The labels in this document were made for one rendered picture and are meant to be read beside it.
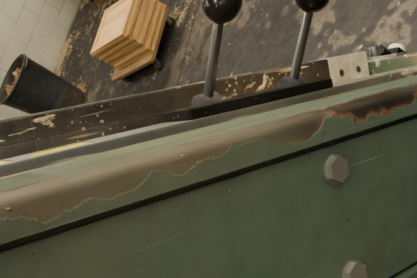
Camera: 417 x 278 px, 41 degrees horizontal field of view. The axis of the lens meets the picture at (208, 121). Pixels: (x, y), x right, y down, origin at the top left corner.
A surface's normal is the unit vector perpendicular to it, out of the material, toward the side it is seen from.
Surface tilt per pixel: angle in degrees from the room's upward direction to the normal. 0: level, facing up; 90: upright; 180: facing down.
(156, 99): 90
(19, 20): 90
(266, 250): 90
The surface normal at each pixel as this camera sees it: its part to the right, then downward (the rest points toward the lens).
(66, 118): 0.58, -0.05
